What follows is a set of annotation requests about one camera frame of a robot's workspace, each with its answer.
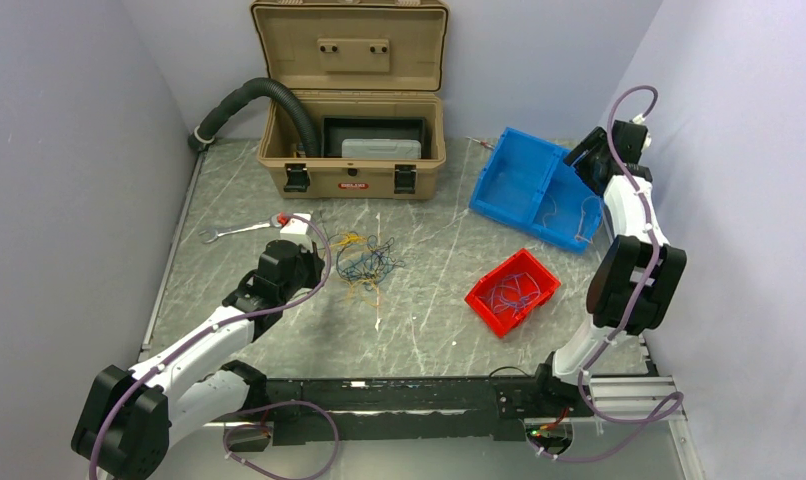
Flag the black right toolbox latch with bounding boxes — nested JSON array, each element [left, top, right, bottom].
[[394, 165, 417, 195]]

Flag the grey case in toolbox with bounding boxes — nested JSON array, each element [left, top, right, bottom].
[[341, 139, 422, 160]]

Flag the tan plastic toolbox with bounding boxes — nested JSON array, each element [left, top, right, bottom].
[[250, 1, 450, 200]]

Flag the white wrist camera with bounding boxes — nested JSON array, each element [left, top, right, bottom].
[[275, 213, 312, 250], [631, 113, 655, 150]]

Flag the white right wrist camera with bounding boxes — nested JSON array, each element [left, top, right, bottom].
[[631, 113, 655, 150]]

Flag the black toolbox latch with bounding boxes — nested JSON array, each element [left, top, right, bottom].
[[394, 165, 417, 195], [283, 164, 311, 193]]

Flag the black tray in toolbox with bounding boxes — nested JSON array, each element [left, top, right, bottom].
[[320, 116, 432, 158]]

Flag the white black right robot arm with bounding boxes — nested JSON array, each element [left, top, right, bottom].
[[529, 118, 687, 415]]

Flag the red plastic bin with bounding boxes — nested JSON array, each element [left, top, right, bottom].
[[465, 248, 561, 338]]

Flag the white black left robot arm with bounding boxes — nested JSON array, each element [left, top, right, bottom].
[[71, 238, 330, 479]]

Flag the black corrugated hose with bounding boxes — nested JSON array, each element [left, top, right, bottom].
[[188, 77, 323, 159]]

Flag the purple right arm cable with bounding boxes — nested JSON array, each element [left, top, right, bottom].
[[525, 84, 685, 464]]

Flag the small red screwdriver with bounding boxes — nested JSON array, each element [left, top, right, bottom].
[[466, 136, 494, 150]]

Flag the blue cable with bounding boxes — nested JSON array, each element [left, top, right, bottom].
[[485, 271, 543, 316]]

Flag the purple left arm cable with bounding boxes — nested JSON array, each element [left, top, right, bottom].
[[88, 213, 341, 480]]

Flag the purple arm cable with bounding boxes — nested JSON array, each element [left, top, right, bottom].
[[525, 84, 685, 464], [88, 213, 341, 480]]

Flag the black left toolbox latch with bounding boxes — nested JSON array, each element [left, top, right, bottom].
[[283, 164, 311, 193]]

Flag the yellow cable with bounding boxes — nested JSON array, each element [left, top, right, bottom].
[[534, 192, 600, 243]]

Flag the silver combination wrench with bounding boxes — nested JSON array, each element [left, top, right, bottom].
[[198, 215, 286, 244]]

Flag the blue yellow black cables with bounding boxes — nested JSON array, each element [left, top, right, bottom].
[[326, 230, 408, 309]]

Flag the blue divided plastic bin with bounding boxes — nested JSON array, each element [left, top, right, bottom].
[[469, 128, 602, 254]]

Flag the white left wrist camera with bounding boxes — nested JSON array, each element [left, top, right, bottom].
[[275, 213, 312, 250]]

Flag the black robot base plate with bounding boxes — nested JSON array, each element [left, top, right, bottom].
[[222, 375, 591, 446]]

